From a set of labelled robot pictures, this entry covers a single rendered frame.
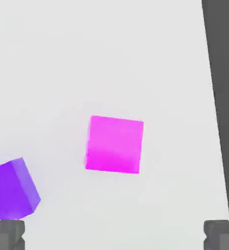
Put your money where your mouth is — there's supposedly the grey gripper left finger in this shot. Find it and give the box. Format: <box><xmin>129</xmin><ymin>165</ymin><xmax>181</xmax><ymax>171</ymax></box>
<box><xmin>0</xmin><ymin>219</ymin><xmax>26</xmax><ymax>250</ymax></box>

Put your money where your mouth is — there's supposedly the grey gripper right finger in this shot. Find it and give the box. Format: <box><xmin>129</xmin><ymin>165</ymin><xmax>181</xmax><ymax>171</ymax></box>
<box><xmin>203</xmin><ymin>219</ymin><xmax>229</xmax><ymax>250</ymax></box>

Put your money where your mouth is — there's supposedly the small purple cube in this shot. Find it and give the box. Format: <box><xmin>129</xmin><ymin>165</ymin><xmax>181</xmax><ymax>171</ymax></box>
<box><xmin>0</xmin><ymin>157</ymin><xmax>42</xmax><ymax>221</ymax></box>

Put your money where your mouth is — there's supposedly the small magenta cube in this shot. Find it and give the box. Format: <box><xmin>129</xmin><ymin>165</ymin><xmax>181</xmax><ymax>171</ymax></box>
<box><xmin>84</xmin><ymin>115</ymin><xmax>145</xmax><ymax>174</ymax></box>

